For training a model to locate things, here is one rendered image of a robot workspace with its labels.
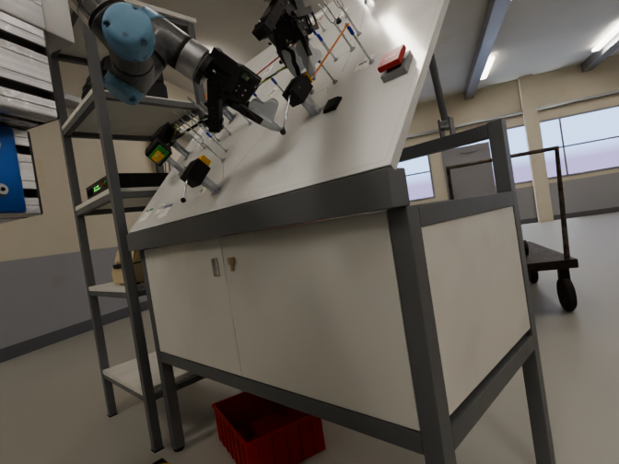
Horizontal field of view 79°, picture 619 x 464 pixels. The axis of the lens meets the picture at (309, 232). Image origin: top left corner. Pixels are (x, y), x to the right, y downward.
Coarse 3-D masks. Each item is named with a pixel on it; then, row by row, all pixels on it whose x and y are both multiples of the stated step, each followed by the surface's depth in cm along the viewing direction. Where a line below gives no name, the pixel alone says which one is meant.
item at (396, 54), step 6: (396, 48) 75; (402, 48) 74; (384, 54) 77; (390, 54) 75; (396, 54) 74; (402, 54) 73; (384, 60) 76; (390, 60) 74; (396, 60) 72; (402, 60) 73; (384, 66) 75; (390, 66) 74; (396, 66) 75
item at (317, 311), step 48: (240, 240) 97; (288, 240) 84; (336, 240) 74; (384, 240) 66; (240, 288) 100; (288, 288) 86; (336, 288) 76; (384, 288) 67; (240, 336) 103; (288, 336) 88; (336, 336) 77; (384, 336) 69; (288, 384) 90; (336, 384) 79; (384, 384) 70
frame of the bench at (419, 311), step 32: (512, 192) 102; (416, 224) 64; (416, 256) 63; (416, 288) 63; (416, 320) 64; (160, 352) 143; (416, 352) 64; (512, 352) 94; (256, 384) 100; (416, 384) 65; (480, 384) 80; (320, 416) 84; (352, 416) 77; (448, 416) 65; (480, 416) 74; (544, 416) 103; (416, 448) 67; (448, 448) 64; (544, 448) 104
